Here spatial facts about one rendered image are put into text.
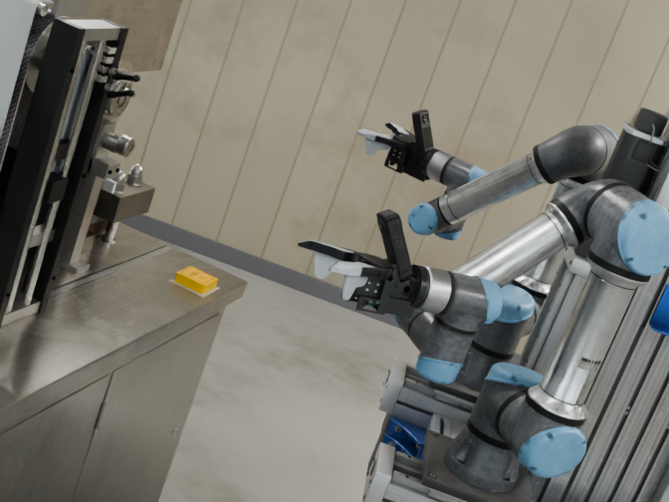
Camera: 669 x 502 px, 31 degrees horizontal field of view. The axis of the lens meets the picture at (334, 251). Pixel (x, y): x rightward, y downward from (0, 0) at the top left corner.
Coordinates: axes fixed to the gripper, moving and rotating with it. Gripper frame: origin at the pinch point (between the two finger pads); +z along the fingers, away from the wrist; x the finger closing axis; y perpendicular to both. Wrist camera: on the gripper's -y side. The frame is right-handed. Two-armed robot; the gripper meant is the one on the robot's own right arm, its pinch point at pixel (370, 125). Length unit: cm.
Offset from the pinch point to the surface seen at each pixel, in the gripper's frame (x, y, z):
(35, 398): -139, 16, -29
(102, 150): -93, -4, 7
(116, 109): -89, -12, 9
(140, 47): -24, -1, 59
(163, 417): -77, 55, -11
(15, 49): -121, -28, 5
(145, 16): -25, -9, 59
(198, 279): -74, 21, -10
